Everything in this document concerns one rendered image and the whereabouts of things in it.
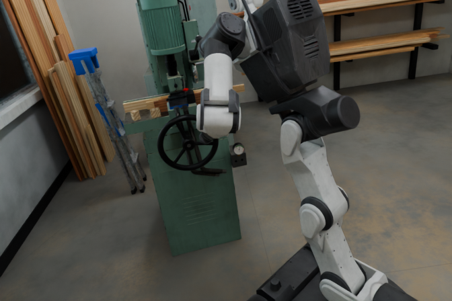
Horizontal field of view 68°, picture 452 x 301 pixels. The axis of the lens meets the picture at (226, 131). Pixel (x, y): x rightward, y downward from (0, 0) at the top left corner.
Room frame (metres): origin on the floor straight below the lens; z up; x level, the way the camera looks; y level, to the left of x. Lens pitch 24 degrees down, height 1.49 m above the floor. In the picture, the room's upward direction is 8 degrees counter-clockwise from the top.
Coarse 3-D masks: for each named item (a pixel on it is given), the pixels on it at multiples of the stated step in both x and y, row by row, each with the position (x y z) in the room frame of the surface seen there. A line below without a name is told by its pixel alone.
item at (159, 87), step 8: (144, 24) 1.92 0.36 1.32; (144, 32) 1.93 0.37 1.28; (184, 40) 1.96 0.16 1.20; (152, 56) 1.93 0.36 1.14; (184, 56) 1.95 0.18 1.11; (152, 64) 1.92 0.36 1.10; (184, 64) 1.95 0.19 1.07; (152, 72) 1.94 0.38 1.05; (160, 88) 1.93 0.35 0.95; (168, 88) 1.93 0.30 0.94; (192, 88) 1.96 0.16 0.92
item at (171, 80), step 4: (168, 76) 1.76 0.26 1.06; (172, 76) 1.75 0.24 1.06; (176, 76) 1.74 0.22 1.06; (168, 80) 1.71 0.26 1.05; (172, 80) 1.71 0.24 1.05; (176, 80) 1.71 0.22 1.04; (180, 80) 1.72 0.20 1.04; (168, 84) 1.71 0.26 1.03; (172, 84) 1.71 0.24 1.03; (180, 84) 1.72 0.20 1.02; (172, 88) 1.71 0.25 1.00; (176, 88) 1.71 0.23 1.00; (180, 88) 1.72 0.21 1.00
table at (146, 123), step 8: (128, 112) 1.72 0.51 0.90; (144, 112) 1.69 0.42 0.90; (160, 112) 1.65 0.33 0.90; (128, 120) 1.60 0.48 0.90; (136, 120) 1.58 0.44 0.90; (144, 120) 1.57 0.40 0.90; (152, 120) 1.58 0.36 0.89; (160, 120) 1.58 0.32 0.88; (168, 120) 1.59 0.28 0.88; (128, 128) 1.56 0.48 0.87; (136, 128) 1.56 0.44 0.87; (144, 128) 1.57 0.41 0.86; (152, 128) 1.57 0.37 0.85; (176, 128) 1.50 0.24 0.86; (184, 128) 1.51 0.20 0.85
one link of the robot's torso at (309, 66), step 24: (288, 0) 1.12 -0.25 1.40; (312, 0) 1.19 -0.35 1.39; (264, 24) 1.14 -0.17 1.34; (288, 24) 1.07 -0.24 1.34; (312, 24) 1.14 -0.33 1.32; (264, 48) 1.09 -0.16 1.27; (288, 48) 1.06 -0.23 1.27; (312, 48) 1.11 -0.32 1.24; (264, 72) 1.13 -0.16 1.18; (288, 72) 1.07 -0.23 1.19; (312, 72) 1.09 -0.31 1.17; (264, 96) 1.16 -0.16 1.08; (288, 96) 1.13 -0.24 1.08
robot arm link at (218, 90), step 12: (204, 60) 1.05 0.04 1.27; (216, 60) 1.02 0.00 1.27; (228, 60) 1.03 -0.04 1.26; (204, 72) 1.02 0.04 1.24; (216, 72) 0.98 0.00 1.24; (228, 72) 0.99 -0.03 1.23; (204, 84) 0.98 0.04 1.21; (216, 84) 0.95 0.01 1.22; (228, 84) 0.96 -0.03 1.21; (204, 96) 0.93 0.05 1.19; (216, 96) 0.92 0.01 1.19; (228, 96) 0.92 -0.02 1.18; (228, 108) 0.91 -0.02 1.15; (240, 108) 0.93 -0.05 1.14; (240, 120) 0.91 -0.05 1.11
